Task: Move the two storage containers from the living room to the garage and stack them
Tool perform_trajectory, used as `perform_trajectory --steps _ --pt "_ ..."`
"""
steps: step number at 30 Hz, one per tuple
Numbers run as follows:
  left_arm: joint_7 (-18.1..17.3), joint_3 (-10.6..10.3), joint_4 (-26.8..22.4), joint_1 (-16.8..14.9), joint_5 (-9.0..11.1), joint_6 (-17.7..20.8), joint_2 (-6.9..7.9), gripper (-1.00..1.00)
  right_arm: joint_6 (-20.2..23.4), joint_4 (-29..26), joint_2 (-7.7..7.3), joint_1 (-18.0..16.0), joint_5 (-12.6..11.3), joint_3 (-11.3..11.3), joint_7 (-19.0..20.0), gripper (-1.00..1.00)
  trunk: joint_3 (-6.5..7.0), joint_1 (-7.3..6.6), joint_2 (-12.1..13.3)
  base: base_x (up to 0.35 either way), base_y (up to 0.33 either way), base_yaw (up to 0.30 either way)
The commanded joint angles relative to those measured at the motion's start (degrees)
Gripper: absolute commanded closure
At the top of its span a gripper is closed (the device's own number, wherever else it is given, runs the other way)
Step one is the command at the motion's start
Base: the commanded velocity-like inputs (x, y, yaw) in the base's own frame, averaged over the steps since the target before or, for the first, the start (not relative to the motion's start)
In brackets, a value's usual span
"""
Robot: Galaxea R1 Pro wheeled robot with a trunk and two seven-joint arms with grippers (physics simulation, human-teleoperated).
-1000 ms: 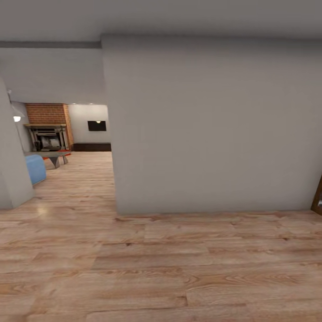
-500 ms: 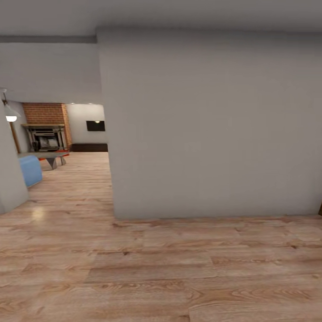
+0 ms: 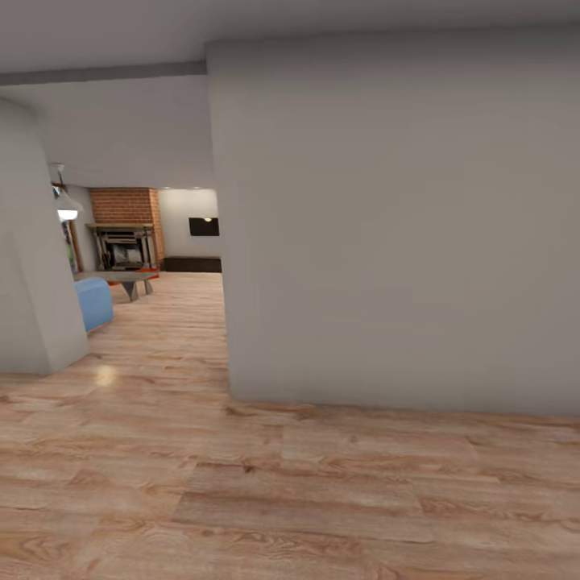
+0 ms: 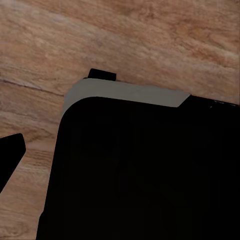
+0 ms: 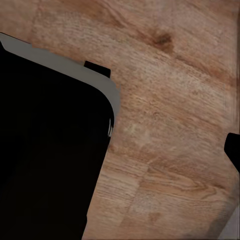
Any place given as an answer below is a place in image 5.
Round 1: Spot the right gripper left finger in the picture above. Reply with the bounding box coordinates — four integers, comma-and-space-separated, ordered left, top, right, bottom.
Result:
0, 133, 26, 193

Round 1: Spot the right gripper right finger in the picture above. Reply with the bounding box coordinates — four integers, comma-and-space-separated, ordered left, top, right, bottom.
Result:
224, 133, 240, 173

